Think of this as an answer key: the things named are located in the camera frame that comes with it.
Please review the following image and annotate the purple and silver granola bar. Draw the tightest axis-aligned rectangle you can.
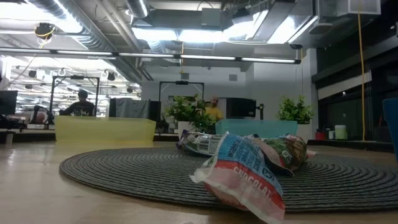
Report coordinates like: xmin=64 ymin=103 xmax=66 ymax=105
xmin=176 ymin=129 xmax=229 ymax=157

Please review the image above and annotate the blue and red granola bar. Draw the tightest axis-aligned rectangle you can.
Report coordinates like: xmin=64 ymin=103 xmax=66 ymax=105
xmin=189 ymin=131 xmax=286 ymax=224

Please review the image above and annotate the green and red granola bar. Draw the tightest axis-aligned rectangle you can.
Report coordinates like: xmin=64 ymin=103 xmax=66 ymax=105
xmin=262 ymin=133 xmax=317 ymax=177

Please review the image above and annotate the bushy green potted plant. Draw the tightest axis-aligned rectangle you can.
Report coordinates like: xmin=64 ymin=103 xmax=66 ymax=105
xmin=164 ymin=94 xmax=218 ymax=140

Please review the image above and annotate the person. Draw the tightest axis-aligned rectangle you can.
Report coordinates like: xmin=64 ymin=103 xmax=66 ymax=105
xmin=58 ymin=89 xmax=96 ymax=118
xmin=205 ymin=95 xmax=224 ymax=122

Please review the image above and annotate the black computer monitor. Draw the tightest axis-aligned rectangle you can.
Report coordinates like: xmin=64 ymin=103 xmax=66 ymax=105
xmin=0 ymin=90 xmax=19 ymax=115
xmin=226 ymin=98 xmax=257 ymax=119

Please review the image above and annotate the long ceiling light bar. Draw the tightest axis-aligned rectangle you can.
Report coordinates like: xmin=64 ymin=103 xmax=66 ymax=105
xmin=0 ymin=47 xmax=302 ymax=65

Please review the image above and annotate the teal translucent plastic tray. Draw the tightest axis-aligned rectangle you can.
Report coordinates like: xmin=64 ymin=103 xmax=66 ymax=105
xmin=215 ymin=119 xmax=299 ymax=140

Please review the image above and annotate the grey covered equipment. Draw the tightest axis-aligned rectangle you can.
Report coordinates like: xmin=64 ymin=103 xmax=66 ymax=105
xmin=108 ymin=98 xmax=150 ymax=119

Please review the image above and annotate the round grey woven placemat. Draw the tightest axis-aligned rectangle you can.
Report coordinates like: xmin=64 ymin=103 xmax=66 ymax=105
xmin=58 ymin=146 xmax=398 ymax=213

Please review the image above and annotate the small green potted plant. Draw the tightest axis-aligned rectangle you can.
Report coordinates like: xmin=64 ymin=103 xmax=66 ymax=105
xmin=275 ymin=95 xmax=315 ymax=143

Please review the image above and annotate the yellow translucent plastic tray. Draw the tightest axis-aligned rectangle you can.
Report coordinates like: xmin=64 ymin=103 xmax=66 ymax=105
xmin=55 ymin=115 xmax=157 ymax=144

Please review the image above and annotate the grey ceiling box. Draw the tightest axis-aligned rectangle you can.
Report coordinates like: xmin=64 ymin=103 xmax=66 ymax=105
xmin=201 ymin=7 xmax=222 ymax=27

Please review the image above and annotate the white and green container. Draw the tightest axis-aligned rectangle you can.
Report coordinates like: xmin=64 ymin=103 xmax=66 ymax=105
xmin=334 ymin=124 xmax=348 ymax=140

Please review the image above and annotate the white ceiling box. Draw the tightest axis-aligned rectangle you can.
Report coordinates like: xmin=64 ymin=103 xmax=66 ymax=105
xmin=337 ymin=0 xmax=382 ymax=16

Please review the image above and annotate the dark blue plastic tray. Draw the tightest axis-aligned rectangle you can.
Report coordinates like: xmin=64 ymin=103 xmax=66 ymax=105
xmin=382 ymin=98 xmax=398 ymax=164

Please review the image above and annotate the silver round air duct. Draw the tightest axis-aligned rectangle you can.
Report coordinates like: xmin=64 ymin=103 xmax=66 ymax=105
xmin=126 ymin=0 xmax=150 ymax=19

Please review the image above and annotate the black metal gantry frame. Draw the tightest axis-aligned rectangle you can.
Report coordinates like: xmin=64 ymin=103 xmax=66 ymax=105
xmin=49 ymin=75 xmax=100 ymax=118

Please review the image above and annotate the black and yellow cable reel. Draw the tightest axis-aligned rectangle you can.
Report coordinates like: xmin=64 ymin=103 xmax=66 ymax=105
xmin=34 ymin=22 xmax=56 ymax=40

